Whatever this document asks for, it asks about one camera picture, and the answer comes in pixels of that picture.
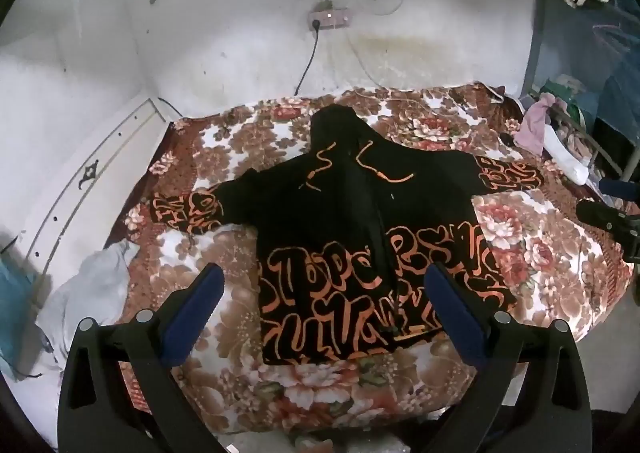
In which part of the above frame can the light grey cloth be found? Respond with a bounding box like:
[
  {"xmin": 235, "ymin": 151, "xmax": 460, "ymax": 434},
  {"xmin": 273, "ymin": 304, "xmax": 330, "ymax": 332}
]
[{"xmin": 35, "ymin": 240, "xmax": 141, "ymax": 365}]

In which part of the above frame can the white bed headboard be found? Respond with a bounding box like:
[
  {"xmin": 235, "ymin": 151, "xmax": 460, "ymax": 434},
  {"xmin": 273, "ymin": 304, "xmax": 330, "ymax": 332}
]
[{"xmin": 22, "ymin": 97, "xmax": 173, "ymax": 284}]

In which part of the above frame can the white sock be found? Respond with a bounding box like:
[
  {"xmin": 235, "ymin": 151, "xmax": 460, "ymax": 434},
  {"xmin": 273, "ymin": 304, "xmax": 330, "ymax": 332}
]
[{"xmin": 542, "ymin": 125, "xmax": 592, "ymax": 186}]

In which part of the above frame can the green white cloth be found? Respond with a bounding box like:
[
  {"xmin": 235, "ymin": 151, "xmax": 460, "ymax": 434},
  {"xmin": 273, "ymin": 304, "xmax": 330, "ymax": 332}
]
[{"xmin": 542, "ymin": 77, "xmax": 583, "ymax": 110}]

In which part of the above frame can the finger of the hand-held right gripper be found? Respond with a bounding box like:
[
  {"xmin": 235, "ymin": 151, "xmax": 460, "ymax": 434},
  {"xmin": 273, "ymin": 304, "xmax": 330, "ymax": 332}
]
[
  {"xmin": 597, "ymin": 177, "xmax": 640, "ymax": 202},
  {"xmin": 575, "ymin": 200, "xmax": 640, "ymax": 264}
]

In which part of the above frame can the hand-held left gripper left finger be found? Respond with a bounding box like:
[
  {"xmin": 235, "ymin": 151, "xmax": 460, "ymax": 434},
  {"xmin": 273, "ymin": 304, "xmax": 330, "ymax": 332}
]
[{"xmin": 57, "ymin": 263, "xmax": 226, "ymax": 453}]

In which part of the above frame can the black hoodie with orange print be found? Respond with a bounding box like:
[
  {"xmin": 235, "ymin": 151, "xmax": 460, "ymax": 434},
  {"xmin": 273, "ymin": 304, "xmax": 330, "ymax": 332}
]
[{"xmin": 150, "ymin": 104, "xmax": 545, "ymax": 368}]

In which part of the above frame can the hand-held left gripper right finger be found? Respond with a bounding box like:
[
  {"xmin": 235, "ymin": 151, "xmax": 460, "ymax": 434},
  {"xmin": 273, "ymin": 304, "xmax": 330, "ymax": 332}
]
[{"xmin": 424, "ymin": 262, "xmax": 596, "ymax": 453}]

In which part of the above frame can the wall power strip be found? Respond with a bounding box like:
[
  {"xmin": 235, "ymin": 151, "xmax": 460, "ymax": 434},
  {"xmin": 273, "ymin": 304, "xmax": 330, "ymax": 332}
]
[{"xmin": 307, "ymin": 8, "xmax": 351, "ymax": 30}]

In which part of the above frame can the grey metal rack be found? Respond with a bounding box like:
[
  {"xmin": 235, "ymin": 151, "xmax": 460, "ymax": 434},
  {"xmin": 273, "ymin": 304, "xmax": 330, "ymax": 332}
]
[{"xmin": 520, "ymin": 8, "xmax": 640, "ymax": 184}]

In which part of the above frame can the black power cable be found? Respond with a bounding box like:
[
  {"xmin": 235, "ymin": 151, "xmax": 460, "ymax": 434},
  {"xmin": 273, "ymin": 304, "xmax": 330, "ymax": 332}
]
[{"xmin": 294, "ymin": 27, "xmax": 322, "ymax": 94}]

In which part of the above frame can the teal cloth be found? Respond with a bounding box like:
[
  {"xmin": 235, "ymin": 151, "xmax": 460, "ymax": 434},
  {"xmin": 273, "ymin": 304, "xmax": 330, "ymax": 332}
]
[{"xmin": 0, "ymin": 253, "xmax": 40, "ymax": 376}]

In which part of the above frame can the blue cloth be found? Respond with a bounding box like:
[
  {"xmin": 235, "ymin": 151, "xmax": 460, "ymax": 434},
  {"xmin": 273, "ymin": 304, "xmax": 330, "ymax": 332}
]
[{"xmin": 537, "ymin": 0, "xmax": 640, "ymax": 126}]

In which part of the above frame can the floral blanket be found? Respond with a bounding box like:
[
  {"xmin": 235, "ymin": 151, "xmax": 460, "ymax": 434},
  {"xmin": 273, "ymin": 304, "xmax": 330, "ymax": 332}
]
[{"xmin": 102, "ymin": 82, "xmax": 633, "ymax": 439}]

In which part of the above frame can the pink cloth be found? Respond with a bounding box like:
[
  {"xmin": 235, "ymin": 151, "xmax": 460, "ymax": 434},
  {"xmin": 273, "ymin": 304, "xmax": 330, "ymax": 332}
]
[{"xmin": 514, "ymin": 94, "xmax": 557, "ymax": 156}]

